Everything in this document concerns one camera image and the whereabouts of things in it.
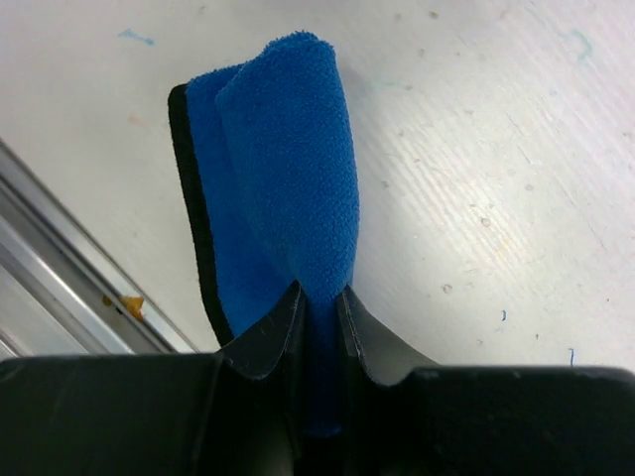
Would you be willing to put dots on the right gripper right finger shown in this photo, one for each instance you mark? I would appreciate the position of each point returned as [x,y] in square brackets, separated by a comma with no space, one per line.
[373,362]

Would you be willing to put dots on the blue towel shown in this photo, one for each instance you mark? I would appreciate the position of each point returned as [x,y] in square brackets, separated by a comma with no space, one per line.
[265,157]

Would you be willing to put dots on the aluminium mounting rail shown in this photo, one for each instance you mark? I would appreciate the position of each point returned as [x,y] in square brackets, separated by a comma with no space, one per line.
[60,292]

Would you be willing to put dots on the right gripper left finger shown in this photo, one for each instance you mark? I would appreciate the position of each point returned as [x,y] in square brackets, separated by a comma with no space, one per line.
[258,398]

